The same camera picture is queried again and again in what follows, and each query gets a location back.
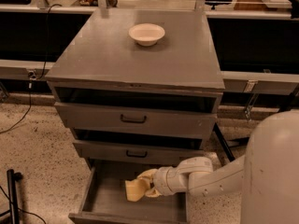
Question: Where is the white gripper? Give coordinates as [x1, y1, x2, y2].
[137, 167, 172, 198]

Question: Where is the yellow sponge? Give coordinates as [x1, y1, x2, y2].
[125, 179, 150, 202]

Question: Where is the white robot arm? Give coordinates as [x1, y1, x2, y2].
[137, 111, 299, 224]

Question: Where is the grey bottom drawer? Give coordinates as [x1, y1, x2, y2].
[69, 161, 189, 224]

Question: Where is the grey top drawer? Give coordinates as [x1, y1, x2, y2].
[54, 102, 216, 139]

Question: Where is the grey drawer cabinet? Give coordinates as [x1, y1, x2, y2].
[45, 8, 226, 224]

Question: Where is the black metal stand right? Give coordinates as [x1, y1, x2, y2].
[213, 85, 299, 161]

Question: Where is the black stand left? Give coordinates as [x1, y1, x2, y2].
[0, 169, 22, 224]

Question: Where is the white bowl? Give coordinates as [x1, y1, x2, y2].
[129, 23, 165, 47]

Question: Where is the wooden box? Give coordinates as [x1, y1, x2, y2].
[234, 0, 292, 11]

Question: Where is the black middle drawer handle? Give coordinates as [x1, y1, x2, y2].
[126, 150, 148, 159]

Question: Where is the black drawer handle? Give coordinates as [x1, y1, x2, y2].
[120, 114, 147, 124]
[126, 150, 148, 159]

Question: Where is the black top drawer handle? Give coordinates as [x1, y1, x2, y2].
[120, 114, 147, 124]

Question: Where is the black cable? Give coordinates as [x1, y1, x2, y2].
[0, 3, 64, 135]

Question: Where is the grey barrier rail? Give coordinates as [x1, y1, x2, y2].
[0, 7, 299, 93]

